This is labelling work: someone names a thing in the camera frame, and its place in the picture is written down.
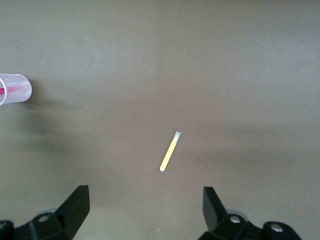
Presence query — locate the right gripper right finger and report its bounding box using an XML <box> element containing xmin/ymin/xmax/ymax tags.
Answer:
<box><xmin>197</xmin><ymin>186</ymin><xmax>303</xmax><ymax>240</ymax></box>

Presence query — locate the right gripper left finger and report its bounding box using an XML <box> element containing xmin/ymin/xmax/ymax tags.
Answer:
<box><xmin>0</xmin><ymin>184</ymin><xmax>90</xmax><ymax>240</ymax></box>

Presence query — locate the pink highlighter pen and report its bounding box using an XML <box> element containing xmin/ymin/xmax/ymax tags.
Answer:
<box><xmin>0</xmin><ymin>85</ymin><xmax>26</xmax><ymax>95</ymax></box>

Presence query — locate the pink mesh pen holder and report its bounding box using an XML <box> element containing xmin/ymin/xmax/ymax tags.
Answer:
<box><xmin>0</xmin><ymin>73</ymin><xmax>33</xmax><ymax>107</ymax></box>

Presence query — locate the yellow highlighter pen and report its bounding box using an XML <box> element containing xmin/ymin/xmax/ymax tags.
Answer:
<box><xmin>159</xmin><ymin>130</ymin><xmax>182</xmax><ymax>172</ymax></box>

